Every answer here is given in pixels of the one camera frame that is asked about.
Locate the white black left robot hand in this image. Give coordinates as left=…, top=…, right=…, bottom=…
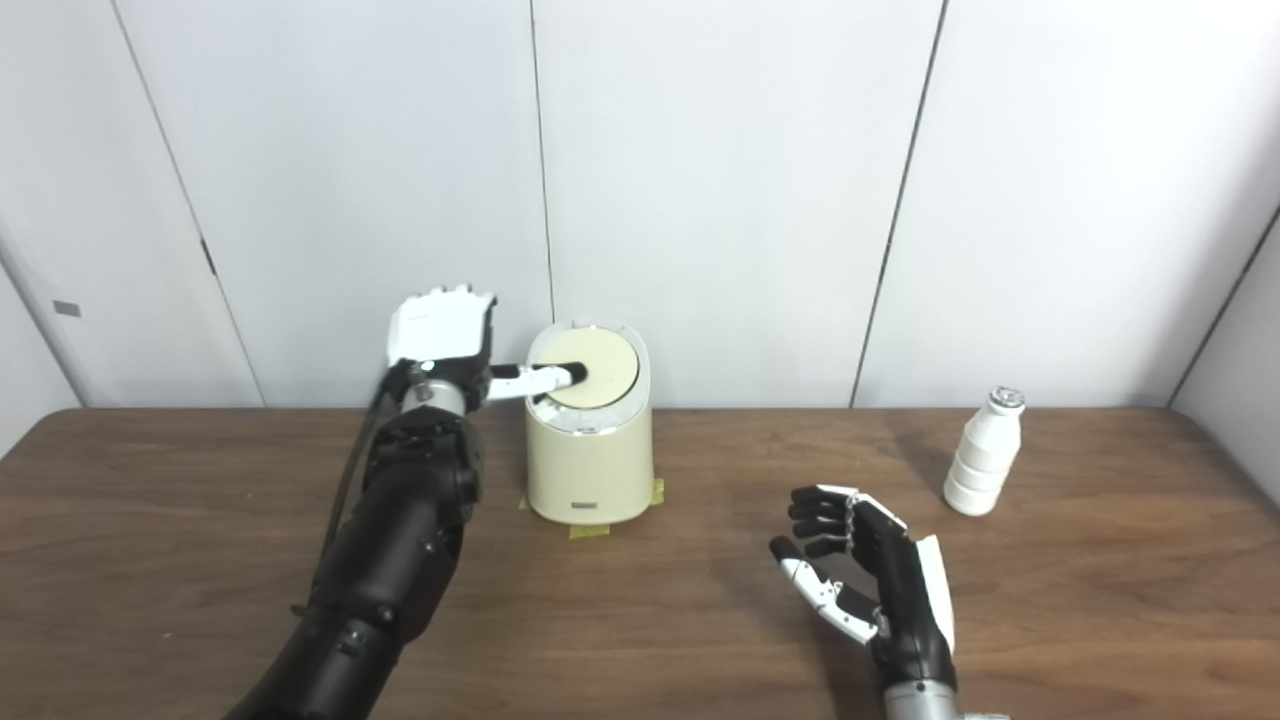
left=386, top=285, right=588, bottom=406

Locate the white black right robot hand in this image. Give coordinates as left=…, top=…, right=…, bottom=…
left=769, top=485, right=958, bottom=691

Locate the small white plastic bottle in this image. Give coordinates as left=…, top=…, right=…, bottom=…
left=943, top=387, right=1026, bottom=517

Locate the cream round bin lid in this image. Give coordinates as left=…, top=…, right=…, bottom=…
left=540, top=330, right=639, bottom=409

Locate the cream-colored cylindrical bin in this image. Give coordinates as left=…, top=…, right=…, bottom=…
left=524, top=318, right=656, bottom=526

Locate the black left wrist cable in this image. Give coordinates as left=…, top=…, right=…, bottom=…
left=318, top=362, right=401, bottom=561

